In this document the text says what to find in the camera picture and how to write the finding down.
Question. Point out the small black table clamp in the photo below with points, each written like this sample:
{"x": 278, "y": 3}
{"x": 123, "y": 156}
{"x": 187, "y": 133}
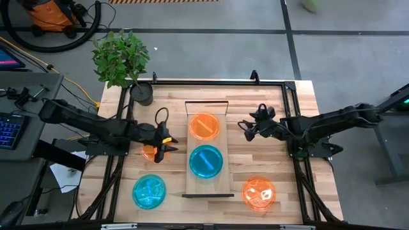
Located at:
{"x": 155, "y": 77}
{"x": 254, "y": 77}

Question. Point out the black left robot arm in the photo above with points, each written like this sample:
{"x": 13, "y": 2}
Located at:
{"x": 96, "y": 126}

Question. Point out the computer monitor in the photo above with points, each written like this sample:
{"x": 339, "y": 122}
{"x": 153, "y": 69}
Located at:
{"x": 8, "y": 59}

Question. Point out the black metal side table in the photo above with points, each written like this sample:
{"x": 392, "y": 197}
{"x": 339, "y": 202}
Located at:
{"x": 390, "y": 134}

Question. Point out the wooden tray board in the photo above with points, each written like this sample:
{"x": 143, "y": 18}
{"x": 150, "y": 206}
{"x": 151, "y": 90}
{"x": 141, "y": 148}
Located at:
{"x": 207, "y": 185}

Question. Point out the white paper sheet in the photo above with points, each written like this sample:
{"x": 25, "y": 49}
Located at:
{"x": 65, "y": 175}

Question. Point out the orange translucent plate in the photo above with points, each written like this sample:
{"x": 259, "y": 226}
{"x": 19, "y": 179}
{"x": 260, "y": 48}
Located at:
{"x": 148, "y": 153}
{"x": 204, "y": 126}
{"x": 259, "y": 193}

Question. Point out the blurry green object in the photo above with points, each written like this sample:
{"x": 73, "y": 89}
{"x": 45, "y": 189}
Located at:
{"x": 312, "y": 4}

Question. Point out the orange shop vacuum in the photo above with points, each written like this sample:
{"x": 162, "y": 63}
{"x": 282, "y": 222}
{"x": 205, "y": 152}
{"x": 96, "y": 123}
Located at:
{"x": 51, "y": 16}

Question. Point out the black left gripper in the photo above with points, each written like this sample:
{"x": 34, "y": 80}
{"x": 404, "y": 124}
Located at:
{"x": 159, "y": 134}

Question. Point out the black flat bar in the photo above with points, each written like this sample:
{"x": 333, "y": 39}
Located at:
{"x": 57, "y": 155}

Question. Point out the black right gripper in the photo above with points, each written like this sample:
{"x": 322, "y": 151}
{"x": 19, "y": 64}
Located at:
{"x": 266, "y": 123}

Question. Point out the black aluminium table frame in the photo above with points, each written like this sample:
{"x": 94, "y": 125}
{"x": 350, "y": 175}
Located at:
{"x": 289, "y": 92}

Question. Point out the green leafy plant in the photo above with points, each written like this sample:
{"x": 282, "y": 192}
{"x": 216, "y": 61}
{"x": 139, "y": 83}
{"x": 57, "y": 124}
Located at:
{"x": 119, "y": 57}

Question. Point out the grey desk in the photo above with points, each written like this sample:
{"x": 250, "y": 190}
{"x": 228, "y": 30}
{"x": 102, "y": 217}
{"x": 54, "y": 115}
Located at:
{"x": 32, "y": 143}

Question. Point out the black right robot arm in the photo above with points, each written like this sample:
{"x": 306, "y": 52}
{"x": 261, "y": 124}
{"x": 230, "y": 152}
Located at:
{"x": 326, "y": 124}

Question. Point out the silver metal bracket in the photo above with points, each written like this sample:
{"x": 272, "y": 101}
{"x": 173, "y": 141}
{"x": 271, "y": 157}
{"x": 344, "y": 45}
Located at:
{"x": 119, "y": 226}
{"x": 297, "y": 227}

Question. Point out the black handheld device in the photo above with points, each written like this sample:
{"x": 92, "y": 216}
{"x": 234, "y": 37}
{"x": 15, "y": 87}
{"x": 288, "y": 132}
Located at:
{"x": 12, "y": 212}

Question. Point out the black plant pot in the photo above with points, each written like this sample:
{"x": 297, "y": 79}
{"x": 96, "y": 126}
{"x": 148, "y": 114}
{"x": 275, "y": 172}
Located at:
{"x": 142, "y": 93}

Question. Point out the backlit black keyboard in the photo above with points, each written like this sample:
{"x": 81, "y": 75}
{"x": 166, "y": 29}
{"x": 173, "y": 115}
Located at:
{"x": 9, "y": 131}

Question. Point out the black clamp tool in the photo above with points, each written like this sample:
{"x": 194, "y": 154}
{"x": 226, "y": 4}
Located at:
{"x": 22, "y": 96}

